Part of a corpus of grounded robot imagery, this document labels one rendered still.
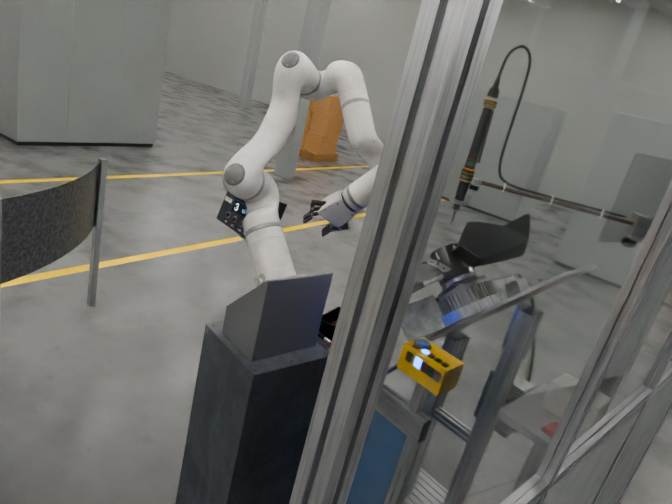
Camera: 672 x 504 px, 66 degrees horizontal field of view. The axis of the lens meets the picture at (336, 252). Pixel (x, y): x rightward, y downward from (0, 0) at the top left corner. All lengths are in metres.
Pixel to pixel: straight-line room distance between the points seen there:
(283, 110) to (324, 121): 8.36
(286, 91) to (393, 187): 1.30
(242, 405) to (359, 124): 0.90
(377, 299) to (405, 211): 0.08
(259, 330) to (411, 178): 1.17
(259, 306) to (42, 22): 6.19
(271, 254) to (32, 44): 6.02
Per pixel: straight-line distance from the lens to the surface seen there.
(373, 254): 0.43
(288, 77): 1.69
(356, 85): 1.67
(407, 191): 0.40
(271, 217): 1.63
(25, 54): 7.32
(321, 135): 10.05
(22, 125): 7.44
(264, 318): 1.52
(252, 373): 1.54
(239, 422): 1.65
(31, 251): 2.82
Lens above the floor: 1.79
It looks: 19 degrees down
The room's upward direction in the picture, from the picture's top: 14 degrees clockwise
